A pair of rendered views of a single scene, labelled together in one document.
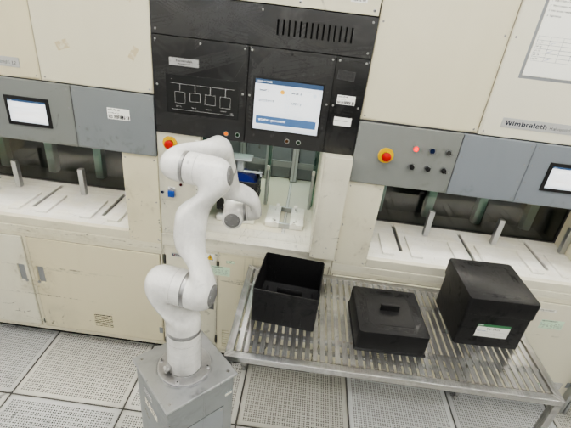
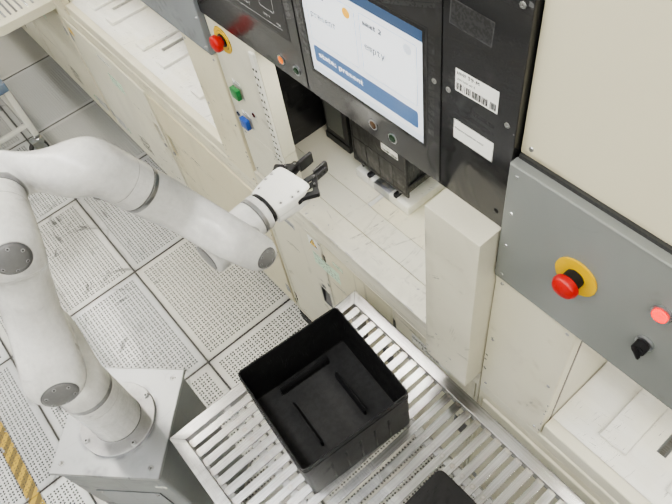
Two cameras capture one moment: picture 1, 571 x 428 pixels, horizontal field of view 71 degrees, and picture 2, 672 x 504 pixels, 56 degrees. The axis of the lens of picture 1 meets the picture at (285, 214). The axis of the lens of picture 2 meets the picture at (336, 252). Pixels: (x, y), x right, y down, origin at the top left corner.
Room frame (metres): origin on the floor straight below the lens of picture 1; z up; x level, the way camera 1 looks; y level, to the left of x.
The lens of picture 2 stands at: (1.16, -0.61, 2.21)
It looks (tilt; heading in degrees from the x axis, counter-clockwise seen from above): 54 degrees down; 58
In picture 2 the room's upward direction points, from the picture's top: 12 degrees counter-clockwise
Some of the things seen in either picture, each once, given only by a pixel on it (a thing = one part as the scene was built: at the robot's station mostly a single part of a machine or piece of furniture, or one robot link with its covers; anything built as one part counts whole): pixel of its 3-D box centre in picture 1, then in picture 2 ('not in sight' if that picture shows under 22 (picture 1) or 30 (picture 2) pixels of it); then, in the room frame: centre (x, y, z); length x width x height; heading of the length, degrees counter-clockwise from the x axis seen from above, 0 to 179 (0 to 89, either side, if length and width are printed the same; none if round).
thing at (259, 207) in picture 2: not in sight; (257, 213); (1.50, 0.22, 1.19); 0.09 x 0.03 x 0.08; 96
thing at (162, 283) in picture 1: (174, 299); (57, 354); (1.01, 0.33, 1.07); 0.19 x 0.12 x 0.24; 78
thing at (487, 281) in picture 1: (482, 302); not in sight; (1.42, -0.92, 0.89); 0.29 x 0.29 x 0.25; 0
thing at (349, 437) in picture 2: (288, 290); (325, 397); (1.40, -0.05, 0.85); 0.28 x 0.28 x 0.17; 83
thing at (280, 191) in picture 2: not in sight; (278, 195); (1.57, 0.23, 1.19); 0.11 x 0.10 x 0.07; 6
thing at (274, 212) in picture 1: (285, 216); not in sight; (1.99, 0.00, 0.89); 0.22 x 0.21 x 0.04; 179
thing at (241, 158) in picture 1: (240, 183); (406, 125); (1.99, 0.27, 1.06); 0.24 x 0.20 x 0.32; 89
